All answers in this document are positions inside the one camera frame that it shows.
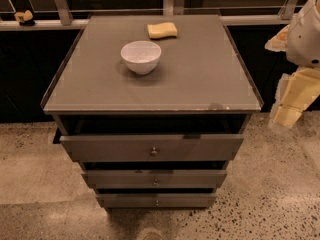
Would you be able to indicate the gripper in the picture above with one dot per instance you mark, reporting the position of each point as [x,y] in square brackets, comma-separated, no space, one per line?
[305,39]

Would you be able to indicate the grey drawer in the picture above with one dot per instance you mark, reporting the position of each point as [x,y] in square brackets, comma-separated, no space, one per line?
[149,148]
[151,179]
[183,200]

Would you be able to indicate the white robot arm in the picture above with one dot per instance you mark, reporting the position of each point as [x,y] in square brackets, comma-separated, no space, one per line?
[300,40]

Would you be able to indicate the grey top drawer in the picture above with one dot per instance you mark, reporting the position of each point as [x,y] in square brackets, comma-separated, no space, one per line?
[149,148]

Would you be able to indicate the grey drawer cabinet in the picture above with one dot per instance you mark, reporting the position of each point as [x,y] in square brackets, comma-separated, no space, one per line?
[200,86]

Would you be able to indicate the grey bottom drawer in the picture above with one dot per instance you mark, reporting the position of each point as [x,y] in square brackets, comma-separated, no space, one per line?
[183,200]

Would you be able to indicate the yellow sponge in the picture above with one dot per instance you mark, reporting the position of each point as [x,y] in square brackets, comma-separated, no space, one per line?
[162,30]

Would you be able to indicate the white bowl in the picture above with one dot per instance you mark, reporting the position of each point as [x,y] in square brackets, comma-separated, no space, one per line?
[141,57]

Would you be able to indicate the metal window railing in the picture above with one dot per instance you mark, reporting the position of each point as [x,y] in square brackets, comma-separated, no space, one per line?
[58,14]

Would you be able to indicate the small yellow object on ledge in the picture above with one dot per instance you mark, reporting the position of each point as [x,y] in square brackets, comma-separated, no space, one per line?
[24,18]

